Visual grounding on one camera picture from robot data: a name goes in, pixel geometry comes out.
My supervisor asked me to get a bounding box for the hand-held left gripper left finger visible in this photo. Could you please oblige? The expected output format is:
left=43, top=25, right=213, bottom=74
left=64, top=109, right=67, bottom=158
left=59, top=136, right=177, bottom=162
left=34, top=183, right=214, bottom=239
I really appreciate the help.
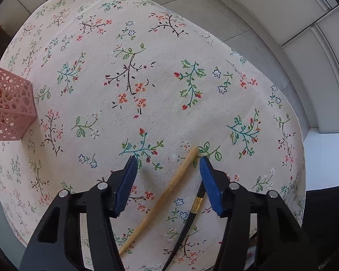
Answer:
left=19, top=155, right=138, bottom=271

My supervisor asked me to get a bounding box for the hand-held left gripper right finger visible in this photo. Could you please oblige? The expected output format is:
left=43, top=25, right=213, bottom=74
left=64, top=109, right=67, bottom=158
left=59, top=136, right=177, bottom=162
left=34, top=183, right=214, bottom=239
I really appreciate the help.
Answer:
left=199, top=157, right=320, bottom=271

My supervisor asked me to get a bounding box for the light wooden chopstick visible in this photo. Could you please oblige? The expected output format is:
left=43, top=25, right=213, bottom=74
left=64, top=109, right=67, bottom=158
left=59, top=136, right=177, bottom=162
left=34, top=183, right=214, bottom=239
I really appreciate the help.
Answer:
left=118, top=146, right=200, bottom=256

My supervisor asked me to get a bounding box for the black chopstick with gold band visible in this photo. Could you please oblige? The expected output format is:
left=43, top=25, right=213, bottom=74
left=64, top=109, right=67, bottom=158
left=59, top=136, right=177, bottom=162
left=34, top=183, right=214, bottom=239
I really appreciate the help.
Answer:
left=161, top=182, right=207, bottom=271

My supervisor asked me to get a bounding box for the pink perforated utensil holder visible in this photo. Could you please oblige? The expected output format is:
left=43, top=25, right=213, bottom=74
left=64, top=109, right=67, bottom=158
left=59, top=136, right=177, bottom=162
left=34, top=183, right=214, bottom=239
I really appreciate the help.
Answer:
left=0, top=63, right=36, bottom=141

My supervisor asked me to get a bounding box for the floral tablecloth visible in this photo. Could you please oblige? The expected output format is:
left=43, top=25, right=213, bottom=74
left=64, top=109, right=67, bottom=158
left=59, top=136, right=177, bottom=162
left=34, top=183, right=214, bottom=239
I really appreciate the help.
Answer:
left=0, top=0, right=307, bottom=271

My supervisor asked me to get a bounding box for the dark cloth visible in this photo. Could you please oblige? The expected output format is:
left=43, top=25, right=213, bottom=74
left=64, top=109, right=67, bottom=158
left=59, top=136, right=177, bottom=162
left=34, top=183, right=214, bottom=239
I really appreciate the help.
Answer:
left=301, top=185, right=339, bottom=271

